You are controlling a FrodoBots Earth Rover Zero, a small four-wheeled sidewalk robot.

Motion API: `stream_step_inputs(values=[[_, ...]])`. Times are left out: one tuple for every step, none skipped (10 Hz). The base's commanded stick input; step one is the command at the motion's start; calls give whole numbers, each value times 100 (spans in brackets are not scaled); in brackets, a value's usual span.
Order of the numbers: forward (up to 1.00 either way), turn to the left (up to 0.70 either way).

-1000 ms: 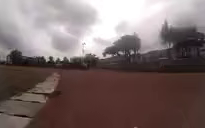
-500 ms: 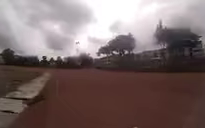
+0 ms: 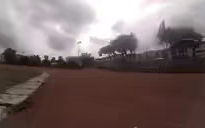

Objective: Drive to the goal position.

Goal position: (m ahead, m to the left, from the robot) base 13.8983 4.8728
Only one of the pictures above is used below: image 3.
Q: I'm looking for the row of trees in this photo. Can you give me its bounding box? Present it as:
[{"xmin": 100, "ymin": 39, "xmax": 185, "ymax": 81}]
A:
[{"xmin": 0, "ymin": 47, "xmax": 67, "ymax": 66}]

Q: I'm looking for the building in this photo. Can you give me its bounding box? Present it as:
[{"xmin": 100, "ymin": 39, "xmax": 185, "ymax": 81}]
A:
[{"xmin": 170, "ymin": 37, "xmax": 205, "ymax": 60}]

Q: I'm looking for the floodlight pole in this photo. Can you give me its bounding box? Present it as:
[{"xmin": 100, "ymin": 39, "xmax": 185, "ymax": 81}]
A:
[{"xmin": 76, "ymin": 40, "xmax": 83, "ymax": 57}]

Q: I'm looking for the tall dark tree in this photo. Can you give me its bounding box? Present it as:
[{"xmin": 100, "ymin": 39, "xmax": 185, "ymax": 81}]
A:
[{"xmin": 156, "ymin": 19, "xmax": 205, "ymax": 48}]

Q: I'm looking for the grey concrete kerb strip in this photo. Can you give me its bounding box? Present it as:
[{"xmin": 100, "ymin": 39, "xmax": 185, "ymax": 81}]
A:
[{"xmin": 0, "ymin": 71, "xmax": 51, "ymax": 125}]

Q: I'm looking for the long fence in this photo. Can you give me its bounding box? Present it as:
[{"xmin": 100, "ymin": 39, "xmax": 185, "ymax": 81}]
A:
[{"xmin": 94, "ymin": 53, "xmax": 205, "ymax": 74}]

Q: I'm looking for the broad dark tree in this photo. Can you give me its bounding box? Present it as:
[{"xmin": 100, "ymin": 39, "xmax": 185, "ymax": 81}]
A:
[{"xmin": 97, "ymin": 32, "xmax": 139, "ymax": 57}]

